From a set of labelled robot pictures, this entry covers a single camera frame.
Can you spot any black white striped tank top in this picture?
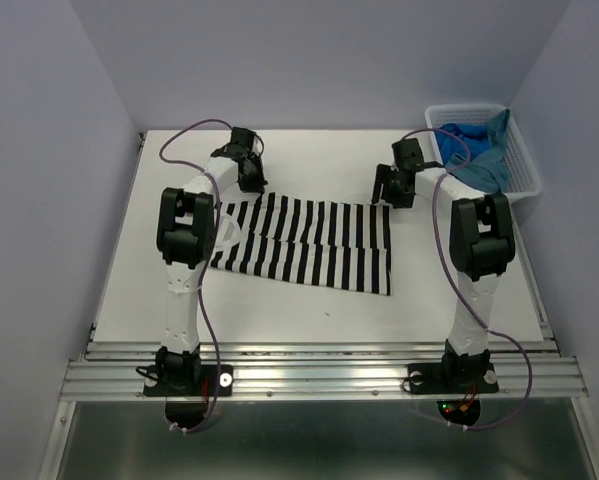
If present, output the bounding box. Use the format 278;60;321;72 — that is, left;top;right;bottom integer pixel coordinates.
210;192;392;296

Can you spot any teal tank top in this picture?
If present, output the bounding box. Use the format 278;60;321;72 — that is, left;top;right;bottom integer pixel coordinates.
445;109;511;193

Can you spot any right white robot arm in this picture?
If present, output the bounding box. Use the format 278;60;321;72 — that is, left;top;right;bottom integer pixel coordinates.
372;138;516;390

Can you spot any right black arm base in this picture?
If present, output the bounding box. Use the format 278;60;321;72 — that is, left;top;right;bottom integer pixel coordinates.
402;349;499;427

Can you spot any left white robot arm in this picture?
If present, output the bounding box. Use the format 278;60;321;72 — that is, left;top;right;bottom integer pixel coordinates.
155;121;267;394

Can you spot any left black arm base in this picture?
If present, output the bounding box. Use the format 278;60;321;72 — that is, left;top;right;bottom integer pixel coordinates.
135;347;234;434

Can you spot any blue tank top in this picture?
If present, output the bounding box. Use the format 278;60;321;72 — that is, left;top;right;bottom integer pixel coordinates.
434;123;491;165

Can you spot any white plastic basket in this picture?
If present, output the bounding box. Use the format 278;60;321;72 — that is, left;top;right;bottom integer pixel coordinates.
424;103;542;202

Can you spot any aluminium mounting rail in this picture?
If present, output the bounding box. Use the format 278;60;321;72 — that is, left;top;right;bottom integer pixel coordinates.
60;338;588;402

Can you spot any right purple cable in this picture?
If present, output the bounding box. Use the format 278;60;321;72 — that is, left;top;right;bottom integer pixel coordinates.
401;128;535;432

